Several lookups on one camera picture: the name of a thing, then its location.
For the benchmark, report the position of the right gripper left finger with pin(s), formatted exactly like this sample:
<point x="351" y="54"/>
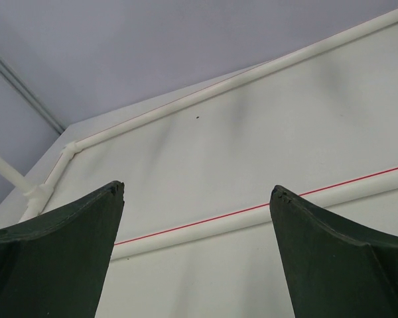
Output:
<point x="54" y="265"/>

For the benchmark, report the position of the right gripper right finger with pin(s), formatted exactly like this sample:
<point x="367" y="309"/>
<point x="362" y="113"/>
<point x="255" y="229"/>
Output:
<point x="334" y="267"/>

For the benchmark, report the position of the white PVC pipe frame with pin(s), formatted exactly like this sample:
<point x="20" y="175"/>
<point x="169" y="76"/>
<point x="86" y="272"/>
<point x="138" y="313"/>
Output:
<point x="39" y="196"/>

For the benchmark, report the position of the grey aluminium frame post left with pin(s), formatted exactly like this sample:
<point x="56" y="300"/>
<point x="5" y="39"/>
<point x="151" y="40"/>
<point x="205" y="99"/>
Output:
<point x="29" y="96"/>

